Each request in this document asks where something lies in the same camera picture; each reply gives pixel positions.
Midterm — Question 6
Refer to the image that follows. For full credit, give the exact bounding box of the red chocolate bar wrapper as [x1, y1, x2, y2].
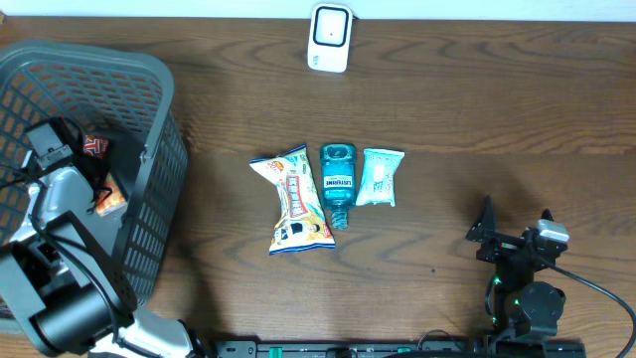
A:
[82, 134, 110, 159]

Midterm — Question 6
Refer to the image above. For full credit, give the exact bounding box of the orange tissue pack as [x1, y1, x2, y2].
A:
[96, 173, 127, 217]

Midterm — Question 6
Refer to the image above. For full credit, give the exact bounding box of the teal wet wipes pack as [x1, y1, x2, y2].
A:
[356, 148, 404, 207]

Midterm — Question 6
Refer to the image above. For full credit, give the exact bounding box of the teal mouthwash bottle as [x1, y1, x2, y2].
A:
[320, 143, 357, 230]

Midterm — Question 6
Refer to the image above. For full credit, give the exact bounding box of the yellow noodle snack bag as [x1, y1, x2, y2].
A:
[249, 144, 336, 255]

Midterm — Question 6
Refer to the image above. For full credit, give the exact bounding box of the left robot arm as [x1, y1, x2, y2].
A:
[1, 117, 209, 357]

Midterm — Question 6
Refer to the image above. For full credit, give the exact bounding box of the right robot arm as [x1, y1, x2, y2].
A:
[465, 196, 569, 357]

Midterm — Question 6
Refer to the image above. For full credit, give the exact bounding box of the white barcode scanner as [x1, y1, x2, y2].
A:
[307, 3, 354, 74]

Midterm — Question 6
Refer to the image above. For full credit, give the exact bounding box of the grey plastic basket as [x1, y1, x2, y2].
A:
[1, 41, 188, 309]

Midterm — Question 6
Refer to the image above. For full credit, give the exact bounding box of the black cable left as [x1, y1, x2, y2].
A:
[0, 116, 165, 358]

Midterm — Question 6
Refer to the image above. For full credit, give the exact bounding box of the black cable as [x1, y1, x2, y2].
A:
[0, 116, 165, 358]
[541, 258, 636, 357]

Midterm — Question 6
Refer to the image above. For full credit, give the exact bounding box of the black cable right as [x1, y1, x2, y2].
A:
[541, 258, 636, 357]

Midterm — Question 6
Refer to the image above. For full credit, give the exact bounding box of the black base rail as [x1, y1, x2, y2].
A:
[214, 336, 587, 358]

